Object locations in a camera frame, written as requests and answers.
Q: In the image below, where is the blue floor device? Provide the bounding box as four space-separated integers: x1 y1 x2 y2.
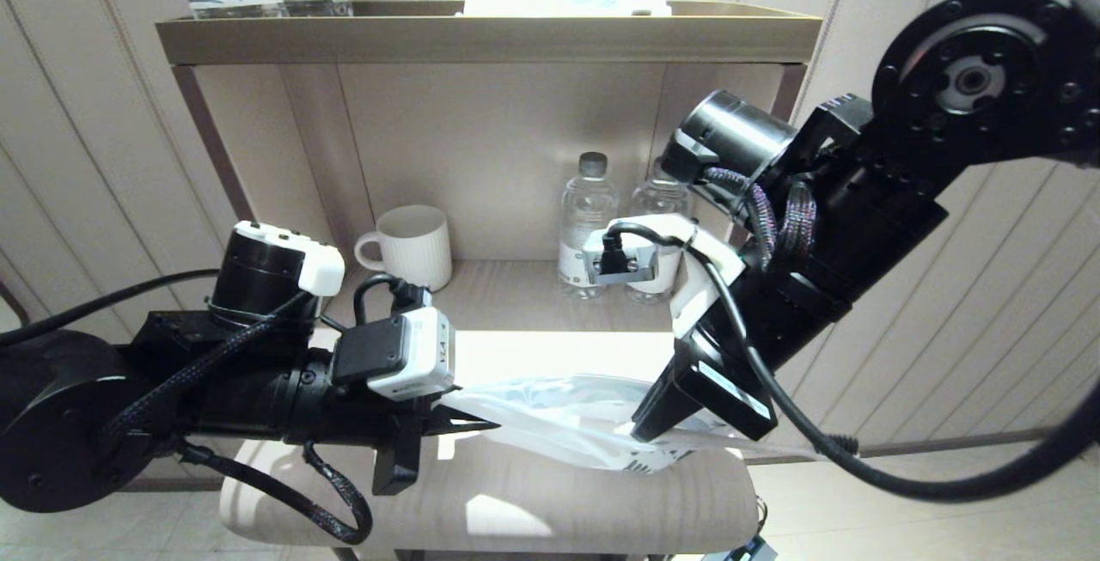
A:
700 535 779 561

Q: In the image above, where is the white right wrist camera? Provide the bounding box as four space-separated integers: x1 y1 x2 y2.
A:
583 213 749 340

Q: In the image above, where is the black left camera cable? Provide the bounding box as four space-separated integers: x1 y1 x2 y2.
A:
0 269 432 347

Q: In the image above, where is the clear plastic water bottle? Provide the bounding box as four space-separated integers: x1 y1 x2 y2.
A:
559 151 620 300
626 157 693 304

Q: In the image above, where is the white blue packet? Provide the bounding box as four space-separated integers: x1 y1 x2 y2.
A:
462 0 673 16

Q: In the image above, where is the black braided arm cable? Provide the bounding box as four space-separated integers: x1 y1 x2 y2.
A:
103 290 310 442
176 441 373 545
703 166 819 277

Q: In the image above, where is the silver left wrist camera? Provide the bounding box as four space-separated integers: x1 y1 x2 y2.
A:
331 306 456 401

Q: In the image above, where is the beige wooden shelf unit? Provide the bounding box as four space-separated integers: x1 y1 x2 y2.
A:
153 0 824 561

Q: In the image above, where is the white ribbed mug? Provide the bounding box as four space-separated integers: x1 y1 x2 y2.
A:
354 204 453 293

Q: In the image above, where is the white blue-printed plastic bag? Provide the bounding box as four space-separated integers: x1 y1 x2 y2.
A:
438 372 819 474

